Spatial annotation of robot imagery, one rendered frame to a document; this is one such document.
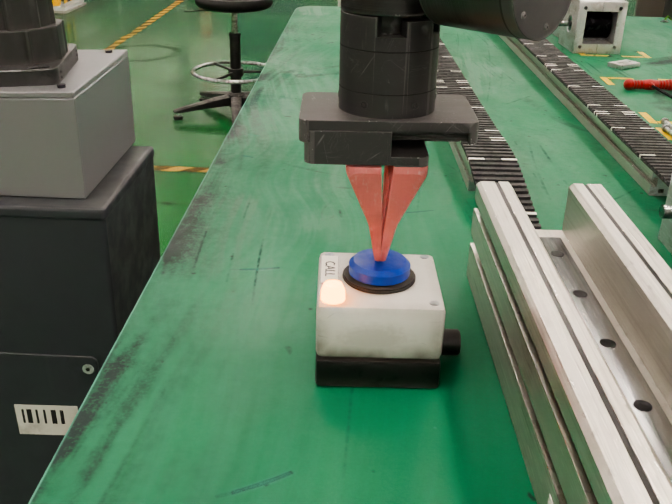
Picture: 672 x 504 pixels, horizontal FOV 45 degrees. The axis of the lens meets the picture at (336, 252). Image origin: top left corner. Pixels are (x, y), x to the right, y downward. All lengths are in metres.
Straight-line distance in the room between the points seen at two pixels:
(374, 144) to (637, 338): 0.20
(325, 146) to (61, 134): 0.41
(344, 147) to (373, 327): 0.12
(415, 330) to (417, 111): 0.14
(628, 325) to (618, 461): 0.18
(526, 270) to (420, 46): 0.15
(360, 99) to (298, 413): 0.19
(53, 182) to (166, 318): 0.28
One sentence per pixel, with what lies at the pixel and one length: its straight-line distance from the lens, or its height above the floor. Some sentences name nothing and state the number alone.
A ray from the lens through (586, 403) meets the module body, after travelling 0.39.
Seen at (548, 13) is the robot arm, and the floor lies 1.02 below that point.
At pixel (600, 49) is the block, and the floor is 0.79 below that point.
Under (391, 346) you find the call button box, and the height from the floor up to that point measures 0.81.
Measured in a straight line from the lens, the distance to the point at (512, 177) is 0.82.
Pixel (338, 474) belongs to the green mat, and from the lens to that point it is 0.46.
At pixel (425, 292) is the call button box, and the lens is 0.51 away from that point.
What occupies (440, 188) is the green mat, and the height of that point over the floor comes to 0.78.
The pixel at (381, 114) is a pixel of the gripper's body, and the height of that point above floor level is 0.96.
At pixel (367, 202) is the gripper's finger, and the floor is 0.90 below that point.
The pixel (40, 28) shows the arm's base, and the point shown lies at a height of 0.93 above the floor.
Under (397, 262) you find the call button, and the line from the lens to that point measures 0.52.
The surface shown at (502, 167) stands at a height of 0.81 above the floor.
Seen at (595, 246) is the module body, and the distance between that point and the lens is 0.59.
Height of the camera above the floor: 1.08
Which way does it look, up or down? 26 degrees down
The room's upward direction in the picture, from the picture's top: 2 degrees clockwise
